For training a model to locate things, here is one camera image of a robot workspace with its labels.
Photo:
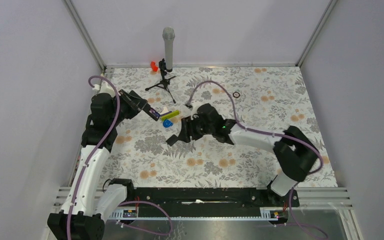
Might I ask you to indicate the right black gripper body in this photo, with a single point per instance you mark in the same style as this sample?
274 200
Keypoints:
198 128

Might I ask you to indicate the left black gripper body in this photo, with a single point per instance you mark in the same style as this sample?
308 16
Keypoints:
126 111

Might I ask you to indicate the black battery cover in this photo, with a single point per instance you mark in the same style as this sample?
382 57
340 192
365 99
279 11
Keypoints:
171 140

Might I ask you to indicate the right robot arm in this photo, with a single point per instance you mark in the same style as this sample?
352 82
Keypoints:
295 153

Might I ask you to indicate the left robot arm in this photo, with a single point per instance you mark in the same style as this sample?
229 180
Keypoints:
81 217

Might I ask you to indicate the floral table mat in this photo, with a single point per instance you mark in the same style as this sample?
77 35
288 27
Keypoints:
272 98

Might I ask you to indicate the blue plastic piece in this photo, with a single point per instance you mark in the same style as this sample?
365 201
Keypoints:
167 123

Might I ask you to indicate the green yellow block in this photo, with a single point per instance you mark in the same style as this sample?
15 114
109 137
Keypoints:
170 115

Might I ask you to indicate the white purple block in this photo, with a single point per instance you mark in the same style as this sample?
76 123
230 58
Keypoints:
164 111

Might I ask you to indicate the black tripod mic stand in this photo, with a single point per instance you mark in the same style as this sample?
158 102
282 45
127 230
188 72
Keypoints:
164 82

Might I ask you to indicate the orange plastic piece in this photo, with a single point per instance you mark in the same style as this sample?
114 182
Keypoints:
154 66

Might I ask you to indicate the grey microphone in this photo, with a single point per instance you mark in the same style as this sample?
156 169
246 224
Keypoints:
168 36

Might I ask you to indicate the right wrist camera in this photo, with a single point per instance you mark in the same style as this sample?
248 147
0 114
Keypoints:
189 111

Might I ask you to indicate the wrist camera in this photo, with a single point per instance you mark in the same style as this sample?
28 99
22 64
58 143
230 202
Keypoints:
189 111
104 87

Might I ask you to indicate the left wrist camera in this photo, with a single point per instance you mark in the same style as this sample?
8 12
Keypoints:
104 87

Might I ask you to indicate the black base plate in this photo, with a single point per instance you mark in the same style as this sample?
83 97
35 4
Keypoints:
193 202

